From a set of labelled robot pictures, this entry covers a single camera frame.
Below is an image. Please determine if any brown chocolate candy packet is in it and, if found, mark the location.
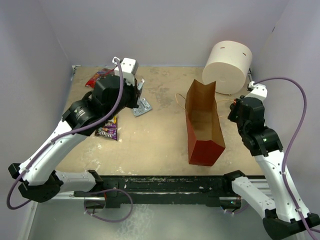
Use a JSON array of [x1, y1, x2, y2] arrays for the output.
[[94, 127, 118, 141]]

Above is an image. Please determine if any purple chocolate candy packet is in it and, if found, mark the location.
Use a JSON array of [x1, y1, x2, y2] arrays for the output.
[[103, 116, 118, 129]]

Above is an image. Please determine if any cream cylindrical container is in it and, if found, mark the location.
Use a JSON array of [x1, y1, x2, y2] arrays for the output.
[[202, 40, 253, 95]]

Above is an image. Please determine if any large red snack bag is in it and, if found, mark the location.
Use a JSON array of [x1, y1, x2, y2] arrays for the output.
[[84, 68, 114, 88]]

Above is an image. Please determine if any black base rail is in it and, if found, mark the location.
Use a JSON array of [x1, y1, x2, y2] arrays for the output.
[[73, 175, 243, 211]]

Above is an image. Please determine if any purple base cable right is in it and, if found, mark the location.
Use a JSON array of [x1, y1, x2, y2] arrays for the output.
[[223, 202, 248, 216]]

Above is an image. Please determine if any silver candy packet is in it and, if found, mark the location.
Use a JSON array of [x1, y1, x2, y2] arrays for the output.
[[137, 78, 145, 92], [132, 98, 152, 117]]

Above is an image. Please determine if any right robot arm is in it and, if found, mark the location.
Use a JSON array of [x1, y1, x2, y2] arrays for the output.
[[222, 96, 320, 240]]

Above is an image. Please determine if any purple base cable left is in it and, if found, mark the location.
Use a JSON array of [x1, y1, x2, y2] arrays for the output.
[[83, 187, 135, 223]]

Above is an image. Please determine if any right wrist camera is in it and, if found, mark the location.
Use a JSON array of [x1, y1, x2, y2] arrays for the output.
[[245, 81, 268, 102]]

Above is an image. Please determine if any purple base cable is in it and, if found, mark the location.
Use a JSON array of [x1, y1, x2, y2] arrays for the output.
[[223, 202, 248, 216], [83, 187, 135, 223]]

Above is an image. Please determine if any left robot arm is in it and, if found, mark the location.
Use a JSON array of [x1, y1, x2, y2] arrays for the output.
[[8, 75, 144, 203]]

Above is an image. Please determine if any red paper bag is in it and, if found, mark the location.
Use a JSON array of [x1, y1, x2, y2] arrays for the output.
[[184, 79, 226, 167]]

